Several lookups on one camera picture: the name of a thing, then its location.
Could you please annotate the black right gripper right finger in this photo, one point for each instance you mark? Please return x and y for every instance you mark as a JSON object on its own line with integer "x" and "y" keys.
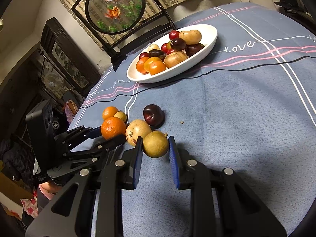
{"x": 221, "y": 203}

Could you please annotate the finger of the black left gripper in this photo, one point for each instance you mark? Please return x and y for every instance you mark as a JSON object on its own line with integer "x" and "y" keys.
{"x": 72, "y": 138}
{"x": 76, "y": 161}

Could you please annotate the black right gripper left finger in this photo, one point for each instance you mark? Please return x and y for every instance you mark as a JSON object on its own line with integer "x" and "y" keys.
{"x": 90, "y": 204}

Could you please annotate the pale green-yellow fruit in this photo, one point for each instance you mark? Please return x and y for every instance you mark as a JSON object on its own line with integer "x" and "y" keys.
{"x": 155, "y": 144}

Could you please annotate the tan potato-like fruit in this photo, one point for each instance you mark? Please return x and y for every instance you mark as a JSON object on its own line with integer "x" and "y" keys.
{"x": 191, "y": 37}

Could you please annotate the person's left hand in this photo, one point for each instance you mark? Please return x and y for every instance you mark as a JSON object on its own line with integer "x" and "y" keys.
{"x": 49, "y": 189}

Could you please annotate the white desk fan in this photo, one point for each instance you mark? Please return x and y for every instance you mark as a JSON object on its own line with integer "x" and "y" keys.
{"x": 53, "y": 82}

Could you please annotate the small orange tangerine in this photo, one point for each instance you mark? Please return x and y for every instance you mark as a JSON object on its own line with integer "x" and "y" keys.
{"x": 109, "y": 112}

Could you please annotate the small yellow longan fruit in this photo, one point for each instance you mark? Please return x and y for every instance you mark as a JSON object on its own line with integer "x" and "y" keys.
{"x": 121, "y": 115}

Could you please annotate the tan pear-like fruit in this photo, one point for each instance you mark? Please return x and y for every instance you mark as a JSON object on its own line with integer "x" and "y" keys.
{"x": 137, "y": 128}

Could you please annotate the dark framed picture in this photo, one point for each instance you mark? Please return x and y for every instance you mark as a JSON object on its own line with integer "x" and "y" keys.
{"x": 78, "y": 70}

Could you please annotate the dark plum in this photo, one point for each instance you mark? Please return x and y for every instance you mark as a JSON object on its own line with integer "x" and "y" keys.
{"x": 153, "y": 115}

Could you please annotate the brown-orange round fruit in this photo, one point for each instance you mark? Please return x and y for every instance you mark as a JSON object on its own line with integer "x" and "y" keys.
{"x": 157, "y": 67}

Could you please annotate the round goldfish screen ornament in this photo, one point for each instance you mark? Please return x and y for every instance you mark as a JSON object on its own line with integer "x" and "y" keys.
{"x": 123, "y": 25}

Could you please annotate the white oval plate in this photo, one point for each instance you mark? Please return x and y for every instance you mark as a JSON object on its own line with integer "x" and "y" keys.
{"x": 177, "y": 56}

